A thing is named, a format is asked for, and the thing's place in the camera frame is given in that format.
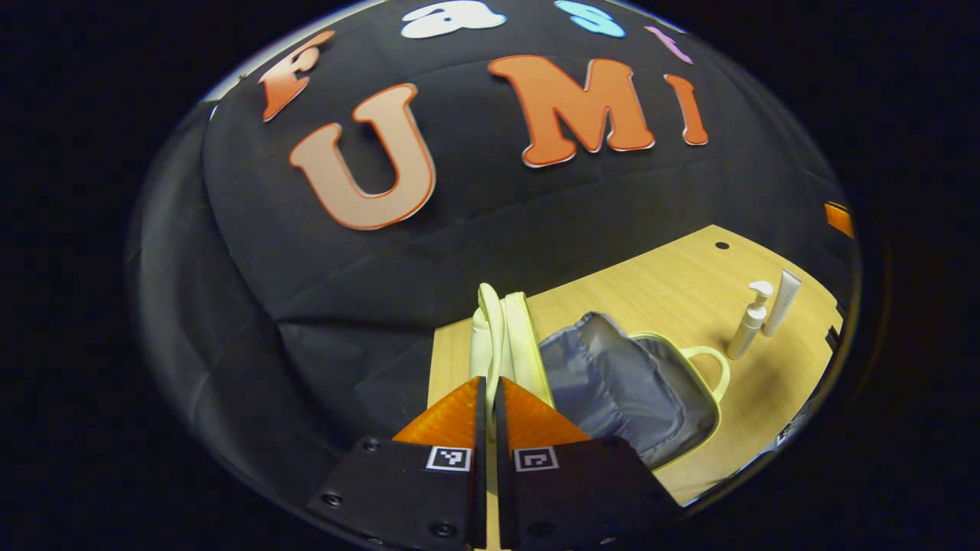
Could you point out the white pump bottle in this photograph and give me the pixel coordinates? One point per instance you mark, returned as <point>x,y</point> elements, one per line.
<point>746,333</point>

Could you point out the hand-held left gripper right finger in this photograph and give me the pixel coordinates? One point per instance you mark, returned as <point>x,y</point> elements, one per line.
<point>503,497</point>

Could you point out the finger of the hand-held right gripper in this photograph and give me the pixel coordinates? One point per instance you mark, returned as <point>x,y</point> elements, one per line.
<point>838,218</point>

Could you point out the white squeeze tube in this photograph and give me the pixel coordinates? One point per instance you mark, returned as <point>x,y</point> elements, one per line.
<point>782,302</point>

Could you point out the pale yellow suitcase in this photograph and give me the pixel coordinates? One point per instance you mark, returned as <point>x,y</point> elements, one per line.
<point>612,383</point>

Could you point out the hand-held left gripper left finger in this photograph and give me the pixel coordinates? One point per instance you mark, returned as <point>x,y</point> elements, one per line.
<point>480,490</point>

